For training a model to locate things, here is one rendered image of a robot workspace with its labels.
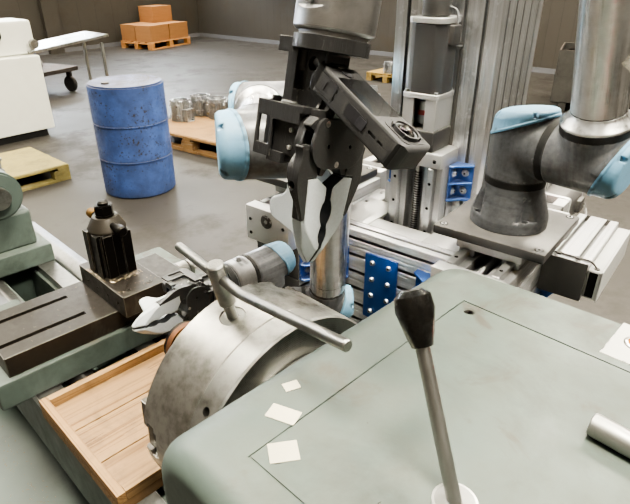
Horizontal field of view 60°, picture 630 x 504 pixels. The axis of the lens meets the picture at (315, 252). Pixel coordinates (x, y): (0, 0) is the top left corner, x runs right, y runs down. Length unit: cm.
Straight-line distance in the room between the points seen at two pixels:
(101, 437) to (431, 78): 95
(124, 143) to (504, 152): 358
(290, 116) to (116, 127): 388
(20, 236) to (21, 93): 477
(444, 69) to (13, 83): 552
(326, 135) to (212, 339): 31
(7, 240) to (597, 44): 147
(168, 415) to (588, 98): 77
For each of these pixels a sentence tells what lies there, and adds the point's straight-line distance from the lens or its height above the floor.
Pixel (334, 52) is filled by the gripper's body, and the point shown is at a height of 156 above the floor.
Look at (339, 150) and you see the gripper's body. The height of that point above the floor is 147.
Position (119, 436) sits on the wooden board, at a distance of 109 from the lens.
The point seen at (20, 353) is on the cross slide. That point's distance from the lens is 121.
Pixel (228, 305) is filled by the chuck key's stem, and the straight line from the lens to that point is 68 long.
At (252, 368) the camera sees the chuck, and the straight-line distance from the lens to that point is 65.
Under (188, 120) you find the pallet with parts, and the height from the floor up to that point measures 18.
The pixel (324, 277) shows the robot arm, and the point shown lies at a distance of 109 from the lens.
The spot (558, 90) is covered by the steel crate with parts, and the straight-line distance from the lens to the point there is 762.
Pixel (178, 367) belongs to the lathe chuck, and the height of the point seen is 119.
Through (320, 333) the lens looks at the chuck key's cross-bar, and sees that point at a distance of 50.
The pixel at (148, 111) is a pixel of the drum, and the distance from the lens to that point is 436.
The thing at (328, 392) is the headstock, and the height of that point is 125.
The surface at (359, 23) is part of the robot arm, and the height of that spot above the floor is 158.
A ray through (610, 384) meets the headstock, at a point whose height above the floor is 125.
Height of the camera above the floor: 163
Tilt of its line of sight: 28 degrees down
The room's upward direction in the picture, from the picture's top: straight up
